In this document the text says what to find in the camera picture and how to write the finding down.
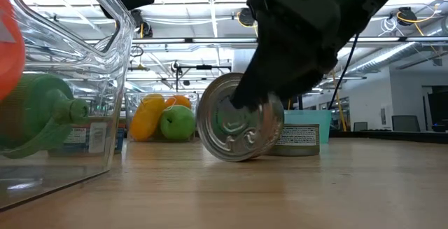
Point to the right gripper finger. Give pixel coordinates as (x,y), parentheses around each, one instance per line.
(302,78)
(259,78)

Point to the silver tin can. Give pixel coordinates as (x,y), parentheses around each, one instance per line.
(241,141)

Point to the toy orange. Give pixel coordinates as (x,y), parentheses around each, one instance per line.
(183,101)

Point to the red squeeze bottle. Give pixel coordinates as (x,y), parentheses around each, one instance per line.
(10,64)

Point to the green toy apple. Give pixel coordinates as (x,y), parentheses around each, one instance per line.
(178,124)

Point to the yellow toy fruit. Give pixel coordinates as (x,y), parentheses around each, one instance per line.
(147,120)

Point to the green squeeze bottle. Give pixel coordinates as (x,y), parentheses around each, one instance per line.
(31,110)

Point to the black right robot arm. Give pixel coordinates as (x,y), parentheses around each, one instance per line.
(367,5)

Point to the ceiling strip light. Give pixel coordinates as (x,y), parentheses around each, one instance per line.
(210,40)

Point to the clear plastic bin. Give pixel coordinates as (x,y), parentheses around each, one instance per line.
(70,173)
(133,99)

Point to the black overhead frame rig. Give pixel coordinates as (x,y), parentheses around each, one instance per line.
(204,67)

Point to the silver ventilation duct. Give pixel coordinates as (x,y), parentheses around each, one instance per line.
(385,58)

